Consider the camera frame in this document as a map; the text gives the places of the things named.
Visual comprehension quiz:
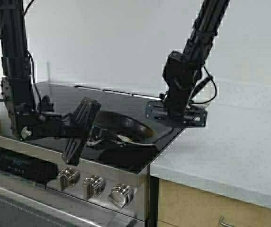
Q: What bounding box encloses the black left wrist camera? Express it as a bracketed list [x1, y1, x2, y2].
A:
[37, 95, 54, 112]

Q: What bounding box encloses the right steel stove knob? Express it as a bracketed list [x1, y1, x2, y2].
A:
[108, 184, 134, 209]

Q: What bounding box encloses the black glass top stove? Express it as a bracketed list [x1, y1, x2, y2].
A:
[0, 83, 185, 227]

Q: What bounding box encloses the steel stove knob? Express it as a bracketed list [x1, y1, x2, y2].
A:
[56, 167, 80, 191]
[108, 184, 134, 209]
[82, 175, 106, 201]

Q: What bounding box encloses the black spatula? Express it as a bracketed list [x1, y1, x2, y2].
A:
[154, 127, 174, 150]

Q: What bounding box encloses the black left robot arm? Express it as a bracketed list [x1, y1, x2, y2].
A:
[0, 0, 101, 166]

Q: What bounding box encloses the middle steel stove knob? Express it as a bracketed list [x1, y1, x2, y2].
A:
[82, 175, 106, 201]

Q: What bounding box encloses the steel frying pan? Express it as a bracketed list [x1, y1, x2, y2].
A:
[86, 111, 156, 148]

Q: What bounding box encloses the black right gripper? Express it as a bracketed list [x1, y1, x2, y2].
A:
[145, 87, 208, 127]

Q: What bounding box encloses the white raw shrimp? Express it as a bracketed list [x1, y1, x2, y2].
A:
[117, 135, 132, 143]

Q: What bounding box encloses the steel drawer handle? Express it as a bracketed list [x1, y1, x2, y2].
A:
[219, 216, 235, 227]

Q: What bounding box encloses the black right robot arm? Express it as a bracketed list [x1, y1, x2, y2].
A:
[145, 0, 229, 128]

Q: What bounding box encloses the left steel stove knob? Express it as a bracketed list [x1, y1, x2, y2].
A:
[56, 167, 80, 191]

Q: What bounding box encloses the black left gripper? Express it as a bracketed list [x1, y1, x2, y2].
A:
[12, 97, 101, 165]

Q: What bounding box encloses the light wood base cabinet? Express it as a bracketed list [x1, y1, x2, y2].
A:
[157, 180, 271, 227]

